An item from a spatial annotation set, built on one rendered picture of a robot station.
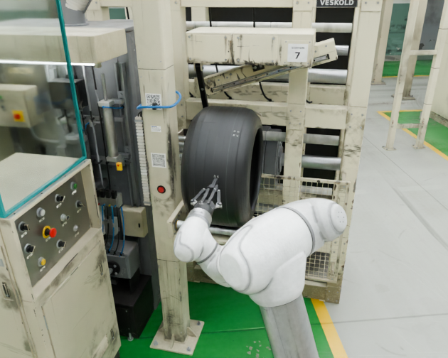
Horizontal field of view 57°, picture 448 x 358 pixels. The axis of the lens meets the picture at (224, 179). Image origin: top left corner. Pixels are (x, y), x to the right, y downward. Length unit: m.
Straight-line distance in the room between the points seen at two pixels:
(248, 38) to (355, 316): 1.91
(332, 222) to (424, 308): 2.30
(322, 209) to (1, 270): 1.25
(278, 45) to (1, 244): 1.42
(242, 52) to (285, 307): 1.38
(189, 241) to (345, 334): 1.68
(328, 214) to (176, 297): 1.65
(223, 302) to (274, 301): 2.08
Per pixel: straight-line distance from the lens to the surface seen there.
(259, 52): 2.03
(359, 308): 3.06
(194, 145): 1.79
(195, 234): 1.42
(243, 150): 1.76
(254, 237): 0.86
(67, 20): 2.39
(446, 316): 3.21
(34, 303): 1.83
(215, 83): 2.25
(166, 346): 2.72
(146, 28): 1.89
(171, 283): 2.43
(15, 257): 1.71
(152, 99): 1.94
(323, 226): 0.95
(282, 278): 0.88
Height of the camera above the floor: 2.01
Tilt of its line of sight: 26 degrees down
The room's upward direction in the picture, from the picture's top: 1 degrees counter-clockwise
